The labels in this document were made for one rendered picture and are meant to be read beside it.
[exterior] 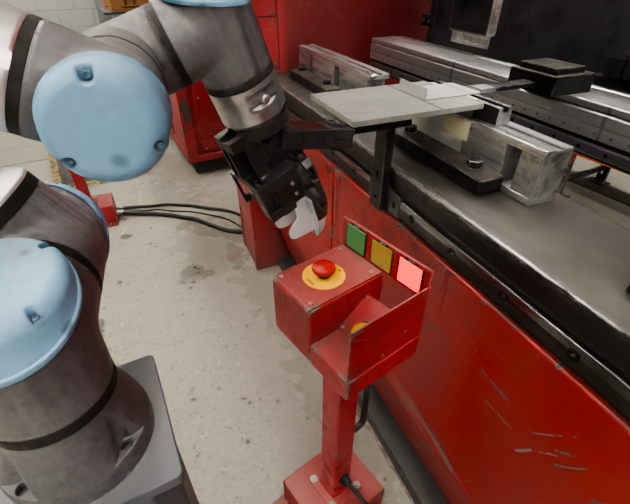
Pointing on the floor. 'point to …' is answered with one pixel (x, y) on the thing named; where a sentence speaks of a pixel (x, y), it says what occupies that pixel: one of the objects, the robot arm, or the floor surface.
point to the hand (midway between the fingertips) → (318, 225)
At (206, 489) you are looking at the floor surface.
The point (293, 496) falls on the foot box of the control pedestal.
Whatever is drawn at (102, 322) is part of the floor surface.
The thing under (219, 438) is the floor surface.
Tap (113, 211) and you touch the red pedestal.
